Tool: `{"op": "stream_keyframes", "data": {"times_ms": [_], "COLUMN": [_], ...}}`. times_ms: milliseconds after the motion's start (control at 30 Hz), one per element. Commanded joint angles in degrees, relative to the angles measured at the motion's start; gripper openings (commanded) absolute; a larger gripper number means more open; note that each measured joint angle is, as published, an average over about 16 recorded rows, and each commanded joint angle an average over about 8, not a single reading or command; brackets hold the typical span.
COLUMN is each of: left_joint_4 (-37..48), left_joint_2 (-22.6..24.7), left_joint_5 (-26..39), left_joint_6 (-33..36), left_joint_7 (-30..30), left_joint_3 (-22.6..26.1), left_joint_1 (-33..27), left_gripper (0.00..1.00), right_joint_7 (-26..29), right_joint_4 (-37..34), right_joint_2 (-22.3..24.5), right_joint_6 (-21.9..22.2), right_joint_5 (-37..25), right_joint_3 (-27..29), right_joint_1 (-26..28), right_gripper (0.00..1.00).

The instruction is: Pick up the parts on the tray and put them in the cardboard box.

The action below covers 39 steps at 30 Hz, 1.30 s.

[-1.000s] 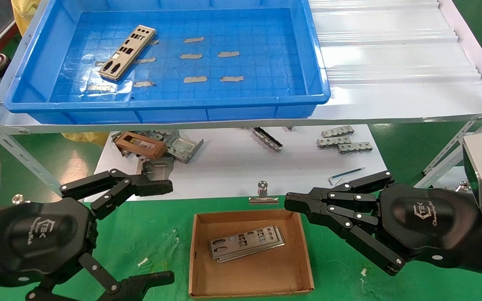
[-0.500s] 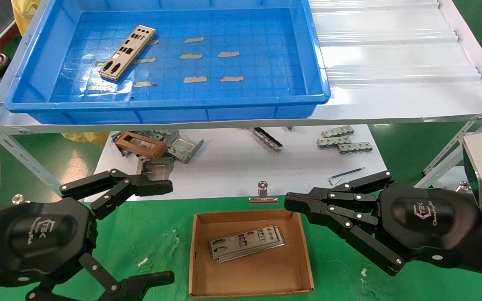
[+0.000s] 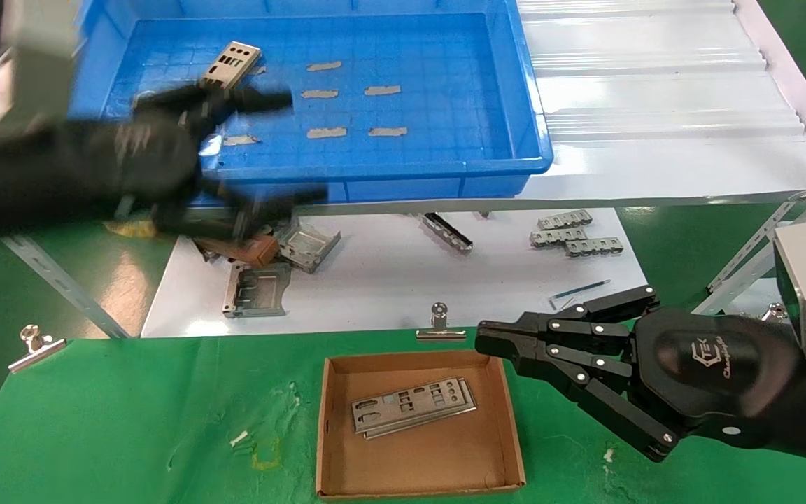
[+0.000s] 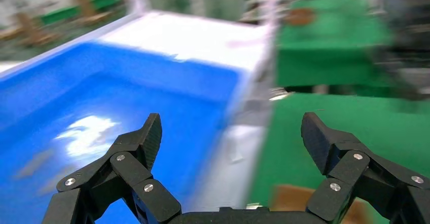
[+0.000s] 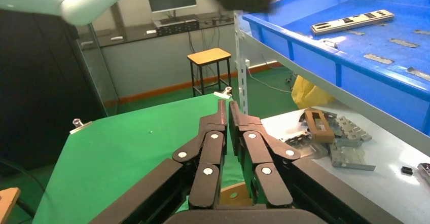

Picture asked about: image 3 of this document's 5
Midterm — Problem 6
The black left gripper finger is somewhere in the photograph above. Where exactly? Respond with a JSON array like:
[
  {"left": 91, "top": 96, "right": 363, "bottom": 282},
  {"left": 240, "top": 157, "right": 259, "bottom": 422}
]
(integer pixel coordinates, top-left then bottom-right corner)
[
  {"left": 151, "top": 178, "right": 328, "bottom": 239},
  {"left": 134, "top": 84, "right": 294, "bottom": 134}
]

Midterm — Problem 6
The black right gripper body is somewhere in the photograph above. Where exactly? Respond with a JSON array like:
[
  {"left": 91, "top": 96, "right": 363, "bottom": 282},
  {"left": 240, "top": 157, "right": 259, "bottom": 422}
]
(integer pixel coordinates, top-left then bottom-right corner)
[{"left": 630, "top": 306, "right": 806, "bottom": 466}]

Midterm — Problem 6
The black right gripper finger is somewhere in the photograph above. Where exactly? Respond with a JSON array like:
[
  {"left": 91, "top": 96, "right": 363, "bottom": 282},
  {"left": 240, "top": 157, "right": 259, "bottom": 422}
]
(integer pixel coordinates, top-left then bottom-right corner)
[
  {"left": 476, "top": 286, "right": 660, "bottom": 342},
  {"left": 476, "top": 341, "right": 680, "bottom": 463}
]

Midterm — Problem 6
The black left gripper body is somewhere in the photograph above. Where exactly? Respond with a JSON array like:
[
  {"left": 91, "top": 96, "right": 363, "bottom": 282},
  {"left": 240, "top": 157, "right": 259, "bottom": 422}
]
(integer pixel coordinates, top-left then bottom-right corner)
[{"left": 0, "top": 119, "right": 201, "bottom": 242}]

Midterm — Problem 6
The brown cardboard box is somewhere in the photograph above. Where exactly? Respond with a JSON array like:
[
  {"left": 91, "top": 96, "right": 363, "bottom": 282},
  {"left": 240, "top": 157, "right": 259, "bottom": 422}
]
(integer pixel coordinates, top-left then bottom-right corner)
[{"left": 315, "top": 349, "right": 526, "bottom": 501}]

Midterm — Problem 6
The blue plastic tray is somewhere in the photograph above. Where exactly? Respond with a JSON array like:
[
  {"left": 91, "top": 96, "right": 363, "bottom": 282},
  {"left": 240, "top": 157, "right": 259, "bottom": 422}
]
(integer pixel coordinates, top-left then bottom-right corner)
[{"left": 67, "top": 0, "right": 554, "bottom": 209}]

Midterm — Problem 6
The thin blue rod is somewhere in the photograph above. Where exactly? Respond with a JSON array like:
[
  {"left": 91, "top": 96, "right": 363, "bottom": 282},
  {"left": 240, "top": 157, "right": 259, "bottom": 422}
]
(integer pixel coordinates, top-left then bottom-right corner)
[{"left": 550, "top": 279, "right": 612, "bottom": 302}]

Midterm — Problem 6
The small grey slotted plate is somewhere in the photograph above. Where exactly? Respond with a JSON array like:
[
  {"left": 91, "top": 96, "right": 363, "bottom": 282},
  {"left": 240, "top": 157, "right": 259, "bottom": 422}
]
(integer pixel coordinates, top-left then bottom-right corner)
[
  {"left": 529, "top": 227, "right": 588, "bottom": 248},
  {"left": 537, "top": 209, "right": 593, "bottom": 231},
  {"left": 564, "top": 237, "right": 625, "bottom": 257}
]

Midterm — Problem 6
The white flat board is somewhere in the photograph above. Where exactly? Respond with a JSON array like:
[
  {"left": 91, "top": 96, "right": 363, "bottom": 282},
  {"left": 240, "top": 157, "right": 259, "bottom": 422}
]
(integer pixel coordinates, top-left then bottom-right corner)
[{"left": 141, "top": 209, "right": 649, "bottom": 339}]

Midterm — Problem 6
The black metal strip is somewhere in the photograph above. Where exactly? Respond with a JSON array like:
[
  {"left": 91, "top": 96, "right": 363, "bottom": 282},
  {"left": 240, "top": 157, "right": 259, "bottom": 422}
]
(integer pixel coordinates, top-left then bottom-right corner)
[{"left": 420, "top": 213, "right": 474, "bottom": 253}]

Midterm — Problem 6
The green table cloth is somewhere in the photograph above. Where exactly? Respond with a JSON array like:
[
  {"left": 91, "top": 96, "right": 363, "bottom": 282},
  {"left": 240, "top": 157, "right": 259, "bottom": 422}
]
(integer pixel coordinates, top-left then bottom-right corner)
[{"left": 0, "top": 325, "right": 806, "bottom": 504}]

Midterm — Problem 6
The white corrugated shelf board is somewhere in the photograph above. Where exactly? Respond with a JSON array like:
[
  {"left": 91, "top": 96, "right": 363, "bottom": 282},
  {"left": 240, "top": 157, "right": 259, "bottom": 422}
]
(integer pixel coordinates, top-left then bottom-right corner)
[{"left": 515, "top": 0, "right": 806, "bottom": 225}]

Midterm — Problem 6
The brown rectangular frame part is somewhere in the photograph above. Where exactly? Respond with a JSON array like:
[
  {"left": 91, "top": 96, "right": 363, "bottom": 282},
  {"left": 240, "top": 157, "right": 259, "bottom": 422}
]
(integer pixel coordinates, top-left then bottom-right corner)
[{"left": 197, "top": 234, "right": 280, "bottom": 268}]

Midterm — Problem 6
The grey metal bracket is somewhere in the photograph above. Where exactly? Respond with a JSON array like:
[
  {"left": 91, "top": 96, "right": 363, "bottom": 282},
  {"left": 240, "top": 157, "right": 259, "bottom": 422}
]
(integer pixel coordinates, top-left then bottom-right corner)
[
  {"left": 277, "top": 218, "right": 342, "bottom": 274},
  {"left": 222, "top": 262, "right": 292, "bottom": 319}
]

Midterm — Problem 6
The white perforated rack frame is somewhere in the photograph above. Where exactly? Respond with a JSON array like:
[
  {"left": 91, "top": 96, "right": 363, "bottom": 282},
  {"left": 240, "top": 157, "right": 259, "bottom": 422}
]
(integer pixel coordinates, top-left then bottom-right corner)
[{"left": 0, "top": 0, "right": 806, "bottom": 340}]

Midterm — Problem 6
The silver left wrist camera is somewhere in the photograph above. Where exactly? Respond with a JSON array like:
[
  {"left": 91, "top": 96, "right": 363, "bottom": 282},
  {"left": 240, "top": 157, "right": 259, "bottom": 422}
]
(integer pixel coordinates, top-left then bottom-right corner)
[{"left": 0, "top": 0, "right": 85, "bottom": 134}]

